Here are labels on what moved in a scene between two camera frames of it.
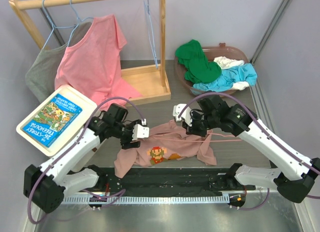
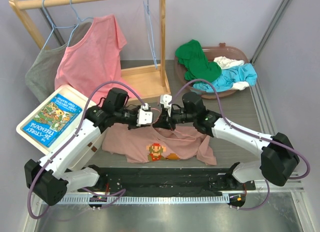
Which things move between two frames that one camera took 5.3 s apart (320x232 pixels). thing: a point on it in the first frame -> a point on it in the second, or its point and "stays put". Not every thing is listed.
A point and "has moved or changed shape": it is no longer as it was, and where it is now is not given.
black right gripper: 192,128 -> 164,121
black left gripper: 127,143 -> 134,127
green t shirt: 191,58 stays put
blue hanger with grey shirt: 75,29 stays put
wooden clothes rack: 149,80 stays put
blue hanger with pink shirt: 78,18 stays put
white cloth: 225,62 stays put
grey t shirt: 40,80 stays put
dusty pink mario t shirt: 170,141 has moved or changed shape
